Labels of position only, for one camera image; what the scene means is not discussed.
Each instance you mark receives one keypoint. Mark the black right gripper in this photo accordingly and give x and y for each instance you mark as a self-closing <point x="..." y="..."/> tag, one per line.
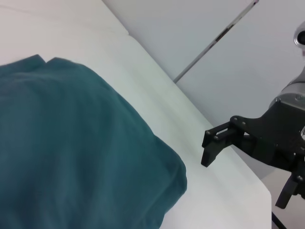
<point x="274" y="138"/>

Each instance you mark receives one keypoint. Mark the teal blue t-shirt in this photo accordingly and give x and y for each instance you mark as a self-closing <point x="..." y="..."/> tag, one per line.
<point x="78" y="148"/>

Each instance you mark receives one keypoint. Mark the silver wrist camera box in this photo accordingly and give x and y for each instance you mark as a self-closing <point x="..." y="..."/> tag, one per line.
<point x="299" y="35"/>

